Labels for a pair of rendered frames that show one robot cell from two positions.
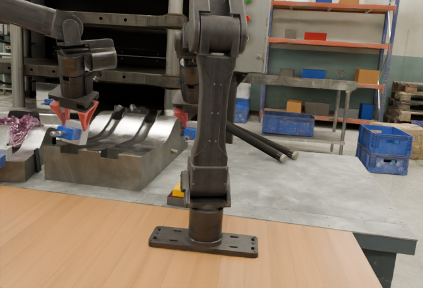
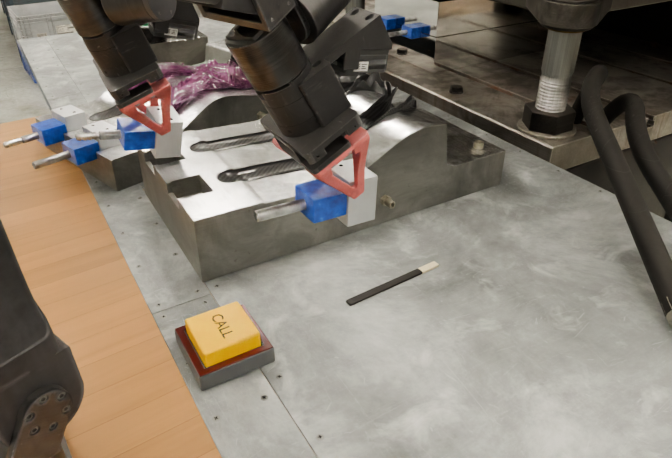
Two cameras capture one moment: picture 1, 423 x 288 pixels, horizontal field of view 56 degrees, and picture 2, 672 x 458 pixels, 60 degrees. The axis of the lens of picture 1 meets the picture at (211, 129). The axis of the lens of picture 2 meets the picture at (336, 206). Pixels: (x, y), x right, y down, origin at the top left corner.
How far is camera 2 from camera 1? 79 cm
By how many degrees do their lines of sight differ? 50
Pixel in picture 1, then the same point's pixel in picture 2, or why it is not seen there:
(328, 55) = not seen: outside the picture
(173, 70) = not seen: outside the picture
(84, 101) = (113, 87)
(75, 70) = (82, 25)
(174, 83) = (562, 17)
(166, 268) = not seen: outside the picture
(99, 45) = not seen: outside the picture
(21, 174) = (112, 178)
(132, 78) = not seen: outside the picture
